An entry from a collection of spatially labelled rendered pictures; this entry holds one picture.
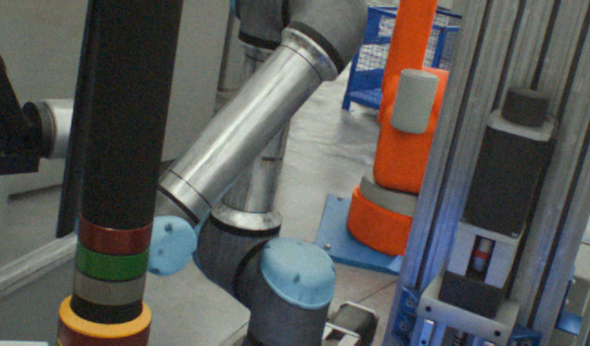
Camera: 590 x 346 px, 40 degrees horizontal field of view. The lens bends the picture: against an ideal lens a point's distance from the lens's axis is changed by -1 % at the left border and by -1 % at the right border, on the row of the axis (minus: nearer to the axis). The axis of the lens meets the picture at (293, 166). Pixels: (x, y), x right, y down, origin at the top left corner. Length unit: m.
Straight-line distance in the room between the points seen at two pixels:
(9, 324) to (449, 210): 0.90
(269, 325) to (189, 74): 3.99
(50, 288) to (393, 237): 2.87
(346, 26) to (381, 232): 3.39
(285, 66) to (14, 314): 0.87
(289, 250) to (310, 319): 0.11
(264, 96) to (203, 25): 4.08
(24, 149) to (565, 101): 0.74
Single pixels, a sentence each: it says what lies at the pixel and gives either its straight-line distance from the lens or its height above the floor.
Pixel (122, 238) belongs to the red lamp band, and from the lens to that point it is 0.36.
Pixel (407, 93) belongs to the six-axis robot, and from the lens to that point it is 4.18.
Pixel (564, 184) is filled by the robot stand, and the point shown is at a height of 1.45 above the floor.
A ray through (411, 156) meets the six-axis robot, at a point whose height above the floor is 0.60.
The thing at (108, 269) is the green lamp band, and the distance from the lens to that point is 0.37.
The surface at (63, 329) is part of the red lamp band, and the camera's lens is 0.39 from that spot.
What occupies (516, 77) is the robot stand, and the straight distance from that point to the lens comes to 1.19.
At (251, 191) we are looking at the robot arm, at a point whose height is 1.33.
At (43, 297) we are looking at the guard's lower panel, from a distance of 1.76.
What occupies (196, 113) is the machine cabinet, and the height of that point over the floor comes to 0.35.
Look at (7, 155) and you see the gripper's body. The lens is 1.03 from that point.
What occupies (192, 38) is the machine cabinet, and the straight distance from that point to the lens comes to 5.05.
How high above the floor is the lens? 1.76
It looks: 18 degrees down
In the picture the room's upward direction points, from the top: 11 degrees clockwise
